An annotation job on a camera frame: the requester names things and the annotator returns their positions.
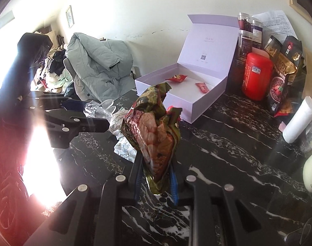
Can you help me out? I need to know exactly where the black gold cereal bag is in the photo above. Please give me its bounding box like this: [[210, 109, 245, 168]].
[[265, 36, 304, 116]]

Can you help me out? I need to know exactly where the white printed paper sheet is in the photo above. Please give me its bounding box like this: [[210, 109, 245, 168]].
[[252, 10, 297, 44]]

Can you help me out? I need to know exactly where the dark lidded jar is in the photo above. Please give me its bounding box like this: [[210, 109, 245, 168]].
[[238, 30, 254, 57]]

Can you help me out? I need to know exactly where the small red sachet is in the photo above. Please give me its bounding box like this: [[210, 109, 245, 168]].
[[196, 82, 209, 94]]

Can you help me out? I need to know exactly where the white open gift box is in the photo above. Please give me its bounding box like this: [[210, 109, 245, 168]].
[[135, 15, 240, 124]]

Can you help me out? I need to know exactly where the white green print bread pack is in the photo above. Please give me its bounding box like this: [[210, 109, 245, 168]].
[[108, 107, 138, 163]]

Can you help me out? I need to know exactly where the red cylindrical canister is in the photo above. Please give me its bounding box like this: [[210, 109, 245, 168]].
[[242, 53, 273, 101]]

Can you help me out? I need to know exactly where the grey green padded jacket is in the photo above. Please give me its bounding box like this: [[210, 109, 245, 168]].
[[66, 33, 135, 102]]

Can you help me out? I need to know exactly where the red orange snack packet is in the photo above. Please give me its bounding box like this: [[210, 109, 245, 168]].
[[166, 74, 187, 83]]

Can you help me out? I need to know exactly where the brown paper bag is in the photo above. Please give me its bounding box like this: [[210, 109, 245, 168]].
[[302, 48, 312, 98]]

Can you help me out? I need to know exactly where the brown cereal snack packet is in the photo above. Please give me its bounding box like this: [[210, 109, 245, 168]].
[[121, 82, 180, 194]]

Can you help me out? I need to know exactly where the white paper roll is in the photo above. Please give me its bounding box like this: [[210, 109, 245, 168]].
[[282, 96, 312, 144]]

